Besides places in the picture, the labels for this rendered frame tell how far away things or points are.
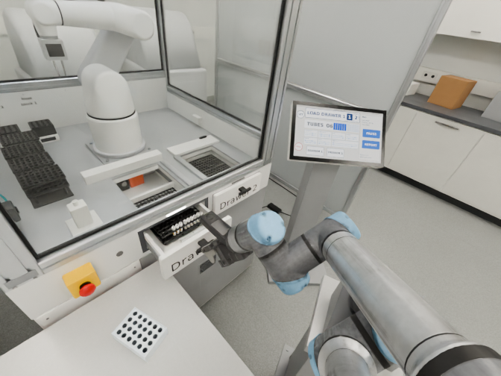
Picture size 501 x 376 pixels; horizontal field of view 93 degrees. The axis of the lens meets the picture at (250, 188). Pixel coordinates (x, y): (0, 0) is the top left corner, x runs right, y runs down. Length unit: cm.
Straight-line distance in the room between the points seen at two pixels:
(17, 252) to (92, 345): 33
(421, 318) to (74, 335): 86
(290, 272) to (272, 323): 119
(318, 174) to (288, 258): 99
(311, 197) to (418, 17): 124
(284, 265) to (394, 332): 26
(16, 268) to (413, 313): 80
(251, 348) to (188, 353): 85
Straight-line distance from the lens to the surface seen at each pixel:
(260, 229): 50
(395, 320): 36
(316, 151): 129
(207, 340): 85
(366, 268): 42
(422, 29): 199
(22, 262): 82
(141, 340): 84
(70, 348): 93
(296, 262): 54
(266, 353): 166
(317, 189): 155
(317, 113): 135
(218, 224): 68
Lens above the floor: 156
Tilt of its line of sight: 37 degrees down
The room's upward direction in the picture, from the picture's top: 8 degrees clockwise
